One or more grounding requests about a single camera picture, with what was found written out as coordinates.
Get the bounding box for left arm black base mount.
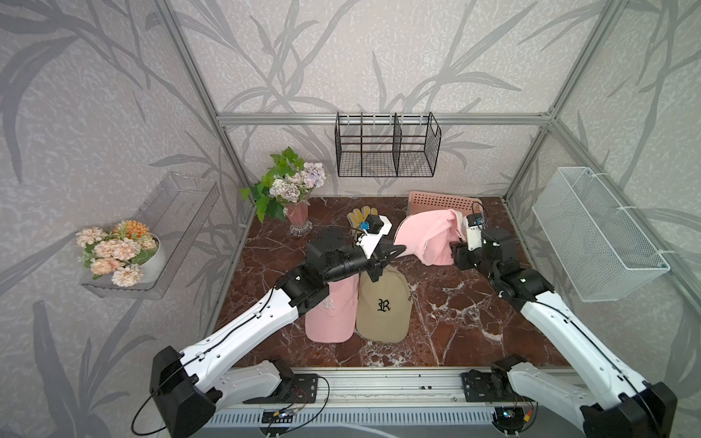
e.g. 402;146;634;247
243;373;321;405

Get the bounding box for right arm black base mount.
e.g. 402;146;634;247
460;370;535;405

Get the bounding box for pink glass vase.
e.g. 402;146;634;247
285;201;313;237

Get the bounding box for white pot peach flowers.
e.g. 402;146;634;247
75;220;167;288

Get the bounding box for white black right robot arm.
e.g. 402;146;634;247
450;227;677;437

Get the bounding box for black wire wall basket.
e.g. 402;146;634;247
334;112;443;178

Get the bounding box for white mesh wall basket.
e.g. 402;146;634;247
532;167;670;302

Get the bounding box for pink baseball cap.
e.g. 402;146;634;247
305;274;360;343

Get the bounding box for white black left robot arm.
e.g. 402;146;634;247
149;229;406;437

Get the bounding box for yellow white work gloves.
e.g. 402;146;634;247
347;205;378;229

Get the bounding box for beige baseball cap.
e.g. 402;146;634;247
356;266;414;343

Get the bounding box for green and lilac flower bouquet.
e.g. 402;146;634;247
240;147;328;223

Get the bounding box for clear acrylic wall shelf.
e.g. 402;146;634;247
80;173;220;300

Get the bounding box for pink plastic basket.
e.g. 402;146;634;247
407;191;483;215

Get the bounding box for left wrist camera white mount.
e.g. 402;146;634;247
356;215;394;259

